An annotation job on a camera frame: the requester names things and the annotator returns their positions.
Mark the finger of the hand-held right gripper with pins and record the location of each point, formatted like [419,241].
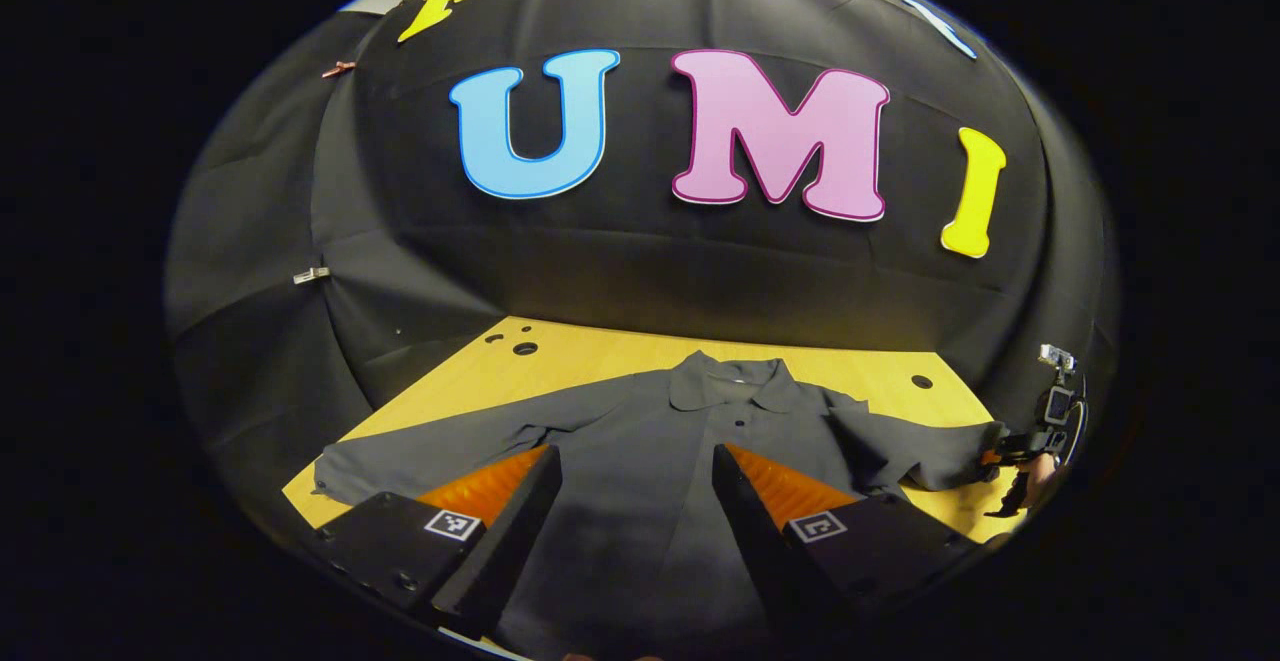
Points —
[1020,444]
[1012,496]

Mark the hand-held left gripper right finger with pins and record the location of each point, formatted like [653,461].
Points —
[755,541]

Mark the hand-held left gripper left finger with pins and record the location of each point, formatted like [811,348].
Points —
[510,551]

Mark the dark gray button shirt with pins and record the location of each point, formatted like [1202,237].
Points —
[640,441]

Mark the black backdrop cloth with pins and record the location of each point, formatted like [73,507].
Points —
[700,271]

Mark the silver metal clip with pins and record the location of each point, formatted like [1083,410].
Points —
[310,274]

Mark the copper clip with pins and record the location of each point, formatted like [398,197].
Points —
[338,69]

